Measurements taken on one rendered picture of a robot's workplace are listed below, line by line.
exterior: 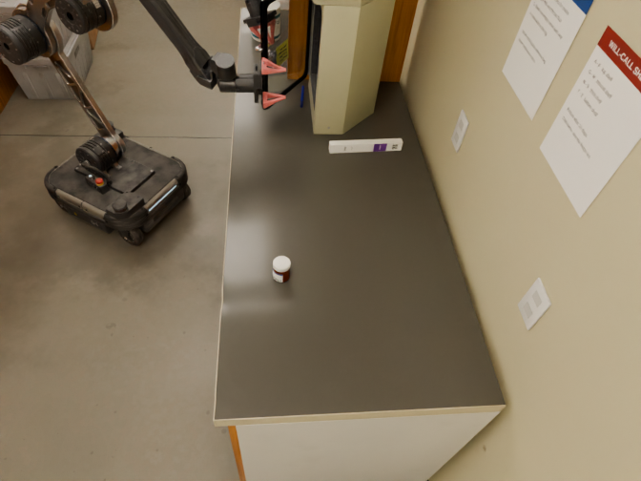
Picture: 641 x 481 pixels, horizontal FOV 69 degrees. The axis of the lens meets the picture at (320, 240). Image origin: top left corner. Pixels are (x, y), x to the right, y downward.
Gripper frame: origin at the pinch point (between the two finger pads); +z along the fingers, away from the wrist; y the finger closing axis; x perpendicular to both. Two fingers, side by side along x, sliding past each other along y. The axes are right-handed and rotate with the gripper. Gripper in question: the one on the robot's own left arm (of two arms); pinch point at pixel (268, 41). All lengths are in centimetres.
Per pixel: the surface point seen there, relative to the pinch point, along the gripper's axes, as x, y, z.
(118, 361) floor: 90, 70, 99
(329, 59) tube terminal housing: 2.7, -25.2, 7.8
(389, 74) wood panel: -46, -18, 34
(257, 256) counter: 63, -25, 41
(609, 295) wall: 61, -112, 35
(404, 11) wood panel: -46, -30, 10
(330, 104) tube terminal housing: 1.7, -19.3, 23.8
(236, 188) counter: 44, -5, 31
